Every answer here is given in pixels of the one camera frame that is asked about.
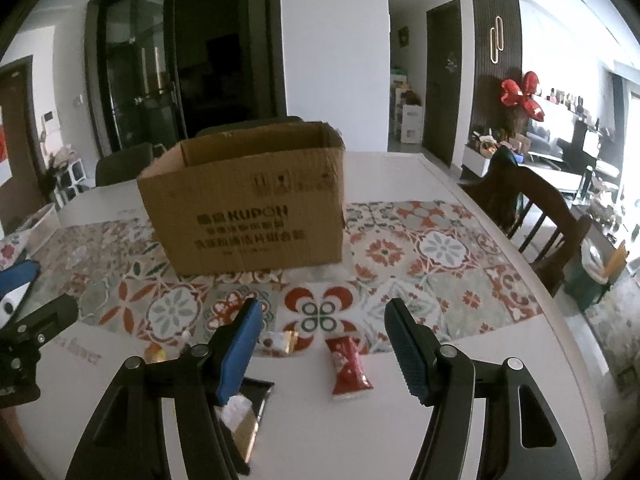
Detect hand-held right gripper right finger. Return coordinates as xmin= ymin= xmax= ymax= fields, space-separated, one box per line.
xmin=384 ymin=297 xmax=573 ymax=480

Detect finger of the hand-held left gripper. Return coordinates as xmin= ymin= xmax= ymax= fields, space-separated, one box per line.
xmin=0 ymin=260 xmax=41 ymax=331

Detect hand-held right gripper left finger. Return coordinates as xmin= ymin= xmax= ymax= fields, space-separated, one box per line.
xmin=65 ymin=297 xmax=264 ymax=480

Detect small brown snack packet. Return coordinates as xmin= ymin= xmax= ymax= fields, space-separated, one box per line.
xmin=259 ymin=331 xmax=300 ymax=356

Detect dark green packet gold leaf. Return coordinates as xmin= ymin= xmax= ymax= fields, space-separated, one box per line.
xmin=216 ymin=376 xmax=275 ymax=443

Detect large red snack packet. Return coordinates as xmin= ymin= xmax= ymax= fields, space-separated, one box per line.
xmin=325 ymin=336 xmax=375 ymax=403

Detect brown cardboard box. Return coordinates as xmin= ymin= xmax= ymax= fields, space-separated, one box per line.
xmin=136 ymin=121 xmax=347 ymax=277

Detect floral tissue box cover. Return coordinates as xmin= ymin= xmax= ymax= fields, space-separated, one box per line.
xmin=0 ymin=232 xmax=31 ymax=271

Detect small white cabinet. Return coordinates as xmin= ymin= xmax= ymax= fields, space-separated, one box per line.
xmin=60 ymin=157 xmax=86 ymax=196

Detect brown entrance door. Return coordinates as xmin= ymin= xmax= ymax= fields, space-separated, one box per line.
xmin=0 ymin=57 xmax=46 ymax=221

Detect pale flower bouquet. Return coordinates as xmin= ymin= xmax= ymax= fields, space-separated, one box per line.
xmin=47 ymin=145 xmax=76 ymax=171

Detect red and white door poster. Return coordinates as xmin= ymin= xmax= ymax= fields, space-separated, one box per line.
xmin=0 ymin=105 xmax=13 ymax=186

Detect dark upholstered chair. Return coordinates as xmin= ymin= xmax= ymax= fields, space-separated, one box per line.
xmin=95 ymin=142 xmax=153 ymax=187

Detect green bin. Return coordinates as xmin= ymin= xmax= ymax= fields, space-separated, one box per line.
xmin=565 ymin=240 xmax=628 ymax=311

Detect brown wooden chair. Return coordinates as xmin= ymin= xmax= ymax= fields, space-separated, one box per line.
xmin=460 ymin=152 xmax=593 ymax=296

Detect white sideboard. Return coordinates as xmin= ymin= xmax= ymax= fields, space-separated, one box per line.
xmin=465 ymin=142 xmax=501 ymax=181

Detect white storage boxes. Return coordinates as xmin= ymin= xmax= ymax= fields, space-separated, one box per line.
xmin=395 ymin=67 xmax=423 ymax=143

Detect dark room door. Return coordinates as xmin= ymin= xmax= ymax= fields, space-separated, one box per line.
xmin=425 ymin=0 xmax=463 ymax=166

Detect red foil balloon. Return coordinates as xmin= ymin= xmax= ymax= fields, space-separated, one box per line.
xmin=500 ymin=71 xmax=546 ymax=121

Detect dark sliding glass door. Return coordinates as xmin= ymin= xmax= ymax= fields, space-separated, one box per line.
xmin=86 ymin=0 xmax=288 ymax=158

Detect dark slatted wall panel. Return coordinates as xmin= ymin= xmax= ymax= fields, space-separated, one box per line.
xmin=470 ymin=0 xmax=523 ymax=133

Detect gold loop wall ornament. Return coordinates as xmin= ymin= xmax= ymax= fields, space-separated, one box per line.
xmin=490 ymin=17 xmax=505 ymax=65

